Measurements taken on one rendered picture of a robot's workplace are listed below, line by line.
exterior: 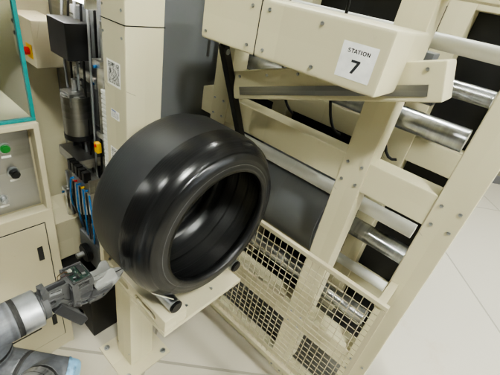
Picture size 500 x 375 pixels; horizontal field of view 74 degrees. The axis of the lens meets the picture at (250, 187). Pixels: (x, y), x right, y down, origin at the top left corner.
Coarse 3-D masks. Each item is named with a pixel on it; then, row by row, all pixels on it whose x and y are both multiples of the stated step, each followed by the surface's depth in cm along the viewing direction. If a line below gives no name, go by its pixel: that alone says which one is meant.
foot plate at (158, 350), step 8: (104, 344) 181; (112, 344) 182; (152, 344) 186; (160, 344) 187; (104, 352) 178; (112, 352) 178; (120, 352) 179; (152, 352) 182; (160, 352) 183; (168, 352) 184; (112, 360) 175; (120, 360) 176; (144, 360) 178; (152, 360) 178; (120, 368) 172; (128, 368) 173; (136, 368) 173; (144, 368) 174
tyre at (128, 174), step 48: (144, 144) 87; (192, 144) 85; (240, 144) 93; (96, 192) 90; (144, 192) 80; (192, 192) 83; (240, 192) 129; (144, 240) 82; (192, 240) 130; (240, 240) 119; (144, 288) 93; (192, 288) 106
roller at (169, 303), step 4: (156, 296) 108; (168, 296) 106; (172, 296) 106; (160, 300) 107; (164, 300) 106; (168, 300) 105; (172, 300) 105; (176, 300) 106; (164, 304) 106; (168, 304) 105; (172, 304) 104; (176, 304) 105; (180, 304) 106; (168, 308) 105; (172, 308) 104; (176, 308) 106; (172, 312) 106
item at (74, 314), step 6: (60, 306) 81; (66, 306) 83; (72, 306) 87; (54, 312) 80; (60, 312) 81; (66, 312) 83; (72, 312) 84; (78, 312) 86; (84, 312) 89; (66, 318) 84; (72, 318) 85; (78, 318) 86; (84, 318) 88
